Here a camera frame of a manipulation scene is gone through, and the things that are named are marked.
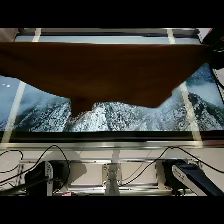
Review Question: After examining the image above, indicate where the brown garment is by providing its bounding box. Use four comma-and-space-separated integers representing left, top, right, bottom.
0, 41, 215, 118

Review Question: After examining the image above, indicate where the silver frame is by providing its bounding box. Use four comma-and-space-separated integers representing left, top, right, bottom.
0, 141, 224, 197

